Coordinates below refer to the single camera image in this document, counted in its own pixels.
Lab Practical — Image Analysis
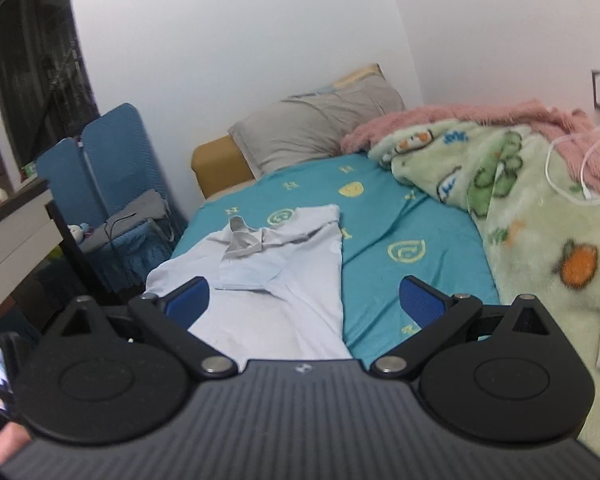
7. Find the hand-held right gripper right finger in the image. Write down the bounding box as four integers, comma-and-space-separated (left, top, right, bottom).
369, 274, 573, 379

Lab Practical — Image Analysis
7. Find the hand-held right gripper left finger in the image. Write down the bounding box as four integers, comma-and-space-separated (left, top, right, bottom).
40, 276, 238, 377

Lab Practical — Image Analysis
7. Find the pale blue shirt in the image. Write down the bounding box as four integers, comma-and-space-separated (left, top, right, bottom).
142, 203, 354, 374

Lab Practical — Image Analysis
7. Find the person's left hand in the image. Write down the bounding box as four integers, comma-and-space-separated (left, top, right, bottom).
0, 420, 31, 467

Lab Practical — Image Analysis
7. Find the teal printed bed sheet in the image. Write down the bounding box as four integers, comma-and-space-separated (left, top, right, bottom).
170, 152, 501, 361

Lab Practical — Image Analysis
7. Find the grey cloth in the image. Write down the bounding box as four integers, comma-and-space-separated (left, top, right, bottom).
82, 189, 174, 254

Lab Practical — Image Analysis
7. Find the small plush toy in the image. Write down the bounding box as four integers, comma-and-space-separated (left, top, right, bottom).
67, 222, 94, 244

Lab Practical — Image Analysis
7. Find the white desk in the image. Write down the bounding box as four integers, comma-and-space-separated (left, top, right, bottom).
0, 179, 106, 333

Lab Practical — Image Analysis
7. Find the yellow padded headboard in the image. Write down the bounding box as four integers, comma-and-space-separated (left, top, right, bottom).
191, 134, 257, 200

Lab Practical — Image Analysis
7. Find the green printed fleece blanket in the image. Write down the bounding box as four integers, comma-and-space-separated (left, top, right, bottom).
367, 117, 600, 461

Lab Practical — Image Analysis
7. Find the blue fabric chair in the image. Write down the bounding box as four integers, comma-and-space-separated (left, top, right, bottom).
36, 102, 189, 301

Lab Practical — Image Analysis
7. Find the pink fluffy blanket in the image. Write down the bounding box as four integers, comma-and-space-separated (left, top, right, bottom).
340, 100, 600, 197

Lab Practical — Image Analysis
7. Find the grey pillow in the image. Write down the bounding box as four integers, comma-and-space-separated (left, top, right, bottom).
228, 80, 407, 179

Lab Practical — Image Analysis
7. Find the yellow pillow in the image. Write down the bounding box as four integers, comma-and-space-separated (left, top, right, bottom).
330, 63, 386, 91

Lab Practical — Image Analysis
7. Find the dark window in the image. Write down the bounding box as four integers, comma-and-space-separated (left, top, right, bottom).
0, 0, 101, 172

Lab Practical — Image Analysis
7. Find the white charging cable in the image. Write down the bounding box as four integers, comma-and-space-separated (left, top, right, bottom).
546, 104, 600, 206

